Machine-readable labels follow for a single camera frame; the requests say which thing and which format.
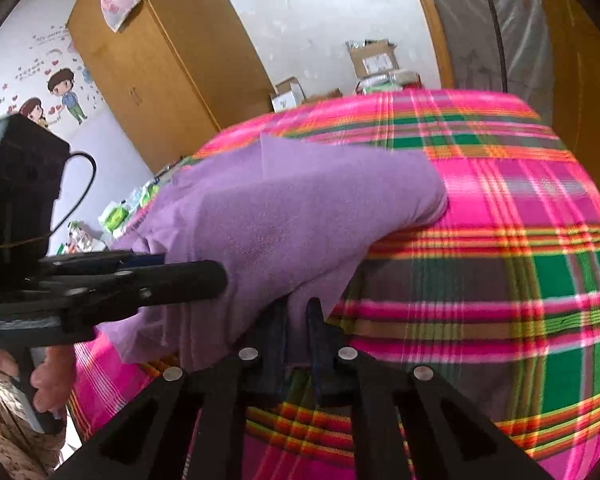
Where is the purple fleece garment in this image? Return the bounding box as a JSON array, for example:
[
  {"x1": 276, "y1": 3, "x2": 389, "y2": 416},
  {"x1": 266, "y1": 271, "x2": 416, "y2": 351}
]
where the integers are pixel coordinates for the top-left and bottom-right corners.
[{"x1": 100, "y1": 136, "x2": 448, "y2": 371}]

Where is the patterned left sleeve forearm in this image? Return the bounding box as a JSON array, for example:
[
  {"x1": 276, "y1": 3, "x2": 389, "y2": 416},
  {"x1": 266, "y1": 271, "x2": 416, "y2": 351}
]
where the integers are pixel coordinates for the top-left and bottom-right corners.
[{"x1": 0, "y1": 352, "x2": 66, "y2": 479}]

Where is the person's left hand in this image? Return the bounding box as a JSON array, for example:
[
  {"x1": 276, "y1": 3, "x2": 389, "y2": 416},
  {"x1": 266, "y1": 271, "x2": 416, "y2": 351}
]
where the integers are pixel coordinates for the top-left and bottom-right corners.
[{"x1": 30, "y1": 346, "x2": 76, "y2": 413}]

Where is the side table with glass top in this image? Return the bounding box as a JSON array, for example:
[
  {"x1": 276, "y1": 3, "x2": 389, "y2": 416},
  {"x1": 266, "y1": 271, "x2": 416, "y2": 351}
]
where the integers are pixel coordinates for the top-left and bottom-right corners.
[{"x1": 56, "y1": 162, "x2": 178, "y2": 255}]

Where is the green tissue pack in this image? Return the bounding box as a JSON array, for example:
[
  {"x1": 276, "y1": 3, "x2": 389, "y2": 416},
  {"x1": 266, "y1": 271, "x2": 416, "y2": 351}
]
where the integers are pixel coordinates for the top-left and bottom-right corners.
[
  {"x1": 138, "y1": 182, "x2": 160, "y2": 208},
  {"x1": 98, "y1": 200, "x2": 130, "y2": 234}
]

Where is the pink plaid bed sheet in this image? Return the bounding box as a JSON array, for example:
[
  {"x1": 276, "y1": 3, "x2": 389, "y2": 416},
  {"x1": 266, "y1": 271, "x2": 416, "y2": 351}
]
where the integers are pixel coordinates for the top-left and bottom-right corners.
[{"x1": 66, "y1": 88, "x2": 600, "y2": 480}]

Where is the wooden wardrobe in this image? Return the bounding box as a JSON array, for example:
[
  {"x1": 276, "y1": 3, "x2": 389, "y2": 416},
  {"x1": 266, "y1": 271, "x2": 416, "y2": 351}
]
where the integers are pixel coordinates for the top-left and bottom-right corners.
[{"x1": 68, "y1": 0, "x2": 273, "y2": 171}]

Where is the white open box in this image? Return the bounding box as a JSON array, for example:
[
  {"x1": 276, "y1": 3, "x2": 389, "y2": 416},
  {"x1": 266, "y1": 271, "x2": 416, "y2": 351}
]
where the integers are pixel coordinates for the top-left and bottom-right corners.
[{"x1": 270, "y1": 77, "x2": 306, "y2": 113}]

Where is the small brown cardboard box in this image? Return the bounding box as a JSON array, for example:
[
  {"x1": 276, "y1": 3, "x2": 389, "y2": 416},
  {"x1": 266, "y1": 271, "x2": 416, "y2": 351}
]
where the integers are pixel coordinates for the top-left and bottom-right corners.
[{"x1": 303, "y1": 88, "x2": 342, "y2": 104}]

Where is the cardboard box with label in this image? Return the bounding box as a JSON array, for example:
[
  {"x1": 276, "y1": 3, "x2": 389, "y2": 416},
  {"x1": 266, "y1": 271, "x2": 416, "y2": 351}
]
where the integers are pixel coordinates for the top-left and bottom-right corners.
[{"x1": 346, "y1": 39, "x2": 399, "y2": 79}]

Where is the grey door curtain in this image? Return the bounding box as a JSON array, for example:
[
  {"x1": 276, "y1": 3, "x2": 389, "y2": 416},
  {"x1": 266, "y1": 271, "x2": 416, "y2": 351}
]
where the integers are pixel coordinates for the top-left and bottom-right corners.
[{"x1": 434, "y1": 0, "x2": 554, "y2": 126}]

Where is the wooden door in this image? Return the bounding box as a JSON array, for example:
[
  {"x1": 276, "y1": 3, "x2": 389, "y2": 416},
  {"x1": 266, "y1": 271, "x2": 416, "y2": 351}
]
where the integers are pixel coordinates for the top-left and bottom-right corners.
[{"x1": 541, "y1": 0, "x2": 600, "y2": 188}]

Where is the black cable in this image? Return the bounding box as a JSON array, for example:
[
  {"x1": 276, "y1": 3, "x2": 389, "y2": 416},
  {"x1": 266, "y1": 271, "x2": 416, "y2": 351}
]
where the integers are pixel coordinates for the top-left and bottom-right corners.
[{"x1": 47, "y1": 150, "x2": 98, "y2": 241}]

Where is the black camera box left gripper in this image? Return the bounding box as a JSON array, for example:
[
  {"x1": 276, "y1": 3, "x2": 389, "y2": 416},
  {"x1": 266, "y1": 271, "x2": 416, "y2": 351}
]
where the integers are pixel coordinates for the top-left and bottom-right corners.
[{"x1": 0, "y1": 114, "x2": 70, "y2": 289}]

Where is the cartoon couple wall sticker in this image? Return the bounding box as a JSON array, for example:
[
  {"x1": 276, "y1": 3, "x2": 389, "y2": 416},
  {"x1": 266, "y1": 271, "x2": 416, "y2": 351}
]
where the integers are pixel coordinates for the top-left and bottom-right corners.
[{"x1": 18, "y1": 67, "x2": 88, "y2": 130}]

